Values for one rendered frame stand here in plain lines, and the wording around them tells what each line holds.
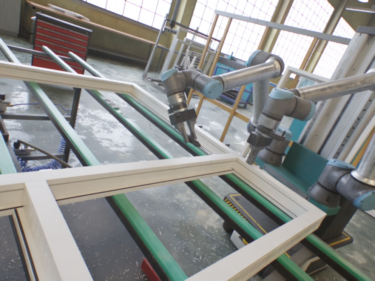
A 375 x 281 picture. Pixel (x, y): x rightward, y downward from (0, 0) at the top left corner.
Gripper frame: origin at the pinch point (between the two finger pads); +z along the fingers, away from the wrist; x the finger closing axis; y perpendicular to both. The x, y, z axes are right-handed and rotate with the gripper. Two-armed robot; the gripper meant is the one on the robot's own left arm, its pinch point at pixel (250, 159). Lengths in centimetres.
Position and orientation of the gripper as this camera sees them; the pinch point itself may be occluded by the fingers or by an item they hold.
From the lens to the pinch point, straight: 120.0
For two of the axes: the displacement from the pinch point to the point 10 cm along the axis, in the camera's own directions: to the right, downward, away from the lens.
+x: -7.0, 0.1, -7.1
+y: -6.3, -4.7, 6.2
